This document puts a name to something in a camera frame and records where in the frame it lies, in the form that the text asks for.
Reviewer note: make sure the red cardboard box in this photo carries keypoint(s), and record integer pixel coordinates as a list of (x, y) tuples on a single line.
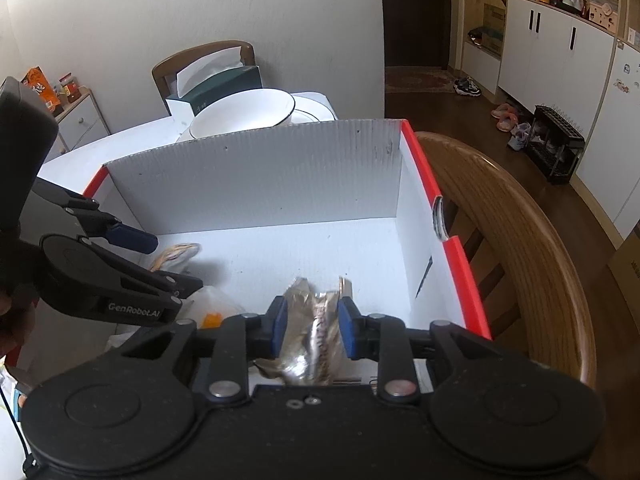
[(351, 199)]

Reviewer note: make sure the white tall cabinet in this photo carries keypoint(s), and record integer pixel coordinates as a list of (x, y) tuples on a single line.
[(591, 79)]

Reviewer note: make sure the person's hand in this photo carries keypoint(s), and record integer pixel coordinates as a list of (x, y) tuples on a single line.
[(17, 322)]

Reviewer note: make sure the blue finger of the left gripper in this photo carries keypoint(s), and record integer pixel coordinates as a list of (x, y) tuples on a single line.
[(162, 283), (130, 238)]

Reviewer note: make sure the dark wooden chair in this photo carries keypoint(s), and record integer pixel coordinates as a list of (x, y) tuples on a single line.
[(181, 71)]

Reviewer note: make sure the red lid jar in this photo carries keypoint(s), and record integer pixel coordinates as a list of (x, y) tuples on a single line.
[(70, 87)]

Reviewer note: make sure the gold foil snack packet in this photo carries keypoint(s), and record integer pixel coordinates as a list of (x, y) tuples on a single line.
[(312, 352)]

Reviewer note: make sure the white bowl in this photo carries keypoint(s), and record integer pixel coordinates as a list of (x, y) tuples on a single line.
[(245, 110)]

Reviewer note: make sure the black shoe rack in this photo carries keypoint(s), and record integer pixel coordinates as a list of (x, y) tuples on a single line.
[(554, 145)]

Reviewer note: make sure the orange snack bag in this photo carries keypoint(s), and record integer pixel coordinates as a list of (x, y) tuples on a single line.
[(36, 80)]

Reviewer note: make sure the green white tissue box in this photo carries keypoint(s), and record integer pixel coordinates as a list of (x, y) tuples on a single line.
[(182, 109)]

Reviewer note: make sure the white sideboard cabinet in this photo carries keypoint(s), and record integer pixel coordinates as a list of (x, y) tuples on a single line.
[(81, 123)]

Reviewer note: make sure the light wooden chair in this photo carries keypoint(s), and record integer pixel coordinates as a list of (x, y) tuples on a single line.
[(529, 288)]

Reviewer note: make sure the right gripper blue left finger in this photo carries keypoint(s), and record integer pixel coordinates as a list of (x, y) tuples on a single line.
[(267, 331)]

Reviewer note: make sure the stacked white plates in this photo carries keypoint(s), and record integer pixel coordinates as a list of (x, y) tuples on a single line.
[(308, 109)]

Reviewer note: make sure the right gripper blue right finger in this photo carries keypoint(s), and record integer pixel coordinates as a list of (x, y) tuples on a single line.
[(360, 333)]

